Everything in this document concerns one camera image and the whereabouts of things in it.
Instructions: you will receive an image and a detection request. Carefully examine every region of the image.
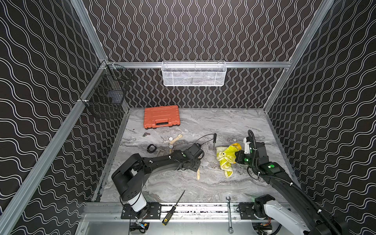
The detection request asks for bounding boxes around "yellow green white towel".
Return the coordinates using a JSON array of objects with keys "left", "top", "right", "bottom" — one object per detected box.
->
[{"left": 216, "top": 143, "right": 242, "bottom": 178}]

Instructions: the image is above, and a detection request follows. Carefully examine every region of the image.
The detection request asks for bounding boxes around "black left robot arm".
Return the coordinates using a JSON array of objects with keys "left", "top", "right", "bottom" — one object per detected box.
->
[{"left": 111, "top": 142, "right": 205, "bottom": 212}]

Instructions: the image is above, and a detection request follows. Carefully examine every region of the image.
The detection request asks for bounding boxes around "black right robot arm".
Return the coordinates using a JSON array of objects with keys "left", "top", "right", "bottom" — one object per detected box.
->
[{"left": 235, "top": 130, "right": 349, "bottom": 235}]

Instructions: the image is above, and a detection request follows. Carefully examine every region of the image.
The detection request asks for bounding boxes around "red plastic tool case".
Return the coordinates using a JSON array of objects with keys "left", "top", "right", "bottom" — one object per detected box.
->
[{"left": 144, "top": 105, "right": 181, "bottom": 129}]

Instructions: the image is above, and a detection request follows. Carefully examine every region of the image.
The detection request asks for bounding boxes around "black yellow screwdriver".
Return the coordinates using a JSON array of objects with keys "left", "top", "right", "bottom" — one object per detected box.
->
[{"left": 162, "top": 191, "right": 185, "bottom": 226}]

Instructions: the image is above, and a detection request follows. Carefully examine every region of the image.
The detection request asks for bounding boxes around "silver combination wrench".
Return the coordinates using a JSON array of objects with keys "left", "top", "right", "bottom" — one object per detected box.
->
[{"left": 226, "top": 196, "right": 234, "bottom": 235}]

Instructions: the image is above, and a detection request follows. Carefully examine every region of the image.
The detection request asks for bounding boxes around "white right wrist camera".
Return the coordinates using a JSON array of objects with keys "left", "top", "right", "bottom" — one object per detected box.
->
[{"left": 243, "top": 137, "right": 252, "bottom": 155}]

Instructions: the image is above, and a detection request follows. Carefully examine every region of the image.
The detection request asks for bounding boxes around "black wire basket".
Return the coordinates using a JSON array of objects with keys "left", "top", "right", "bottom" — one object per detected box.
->
[{"left": 84, "top": 64, "right": 134, "bottom": 119}]

